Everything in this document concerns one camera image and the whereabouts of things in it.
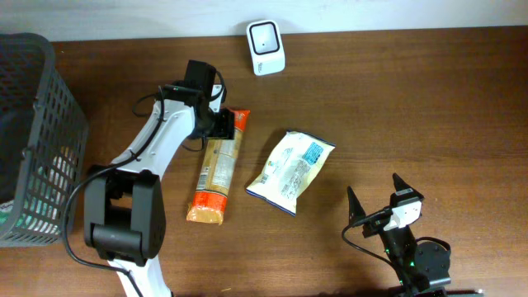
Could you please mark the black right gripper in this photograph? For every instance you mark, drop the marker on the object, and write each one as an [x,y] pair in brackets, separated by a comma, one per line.
[357,211]

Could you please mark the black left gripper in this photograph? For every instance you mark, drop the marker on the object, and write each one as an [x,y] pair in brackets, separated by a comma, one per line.
[228,127]

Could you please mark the orange spaghetti package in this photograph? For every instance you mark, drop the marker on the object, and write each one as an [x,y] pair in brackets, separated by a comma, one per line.
[211,195]

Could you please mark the cream snack bag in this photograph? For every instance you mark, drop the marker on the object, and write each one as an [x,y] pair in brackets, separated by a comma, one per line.
[290,168]

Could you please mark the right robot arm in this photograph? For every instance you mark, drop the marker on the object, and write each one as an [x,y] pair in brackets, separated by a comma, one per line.
[421,264]

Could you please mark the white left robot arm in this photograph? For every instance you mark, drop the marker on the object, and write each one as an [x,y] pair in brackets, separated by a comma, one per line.
[124,215]

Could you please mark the white barcode scanner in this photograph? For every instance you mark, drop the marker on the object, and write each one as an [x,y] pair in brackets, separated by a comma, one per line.
[266,48]

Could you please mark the dark grey mesh basket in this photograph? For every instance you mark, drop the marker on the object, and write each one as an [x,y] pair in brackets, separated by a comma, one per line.
[43,137]

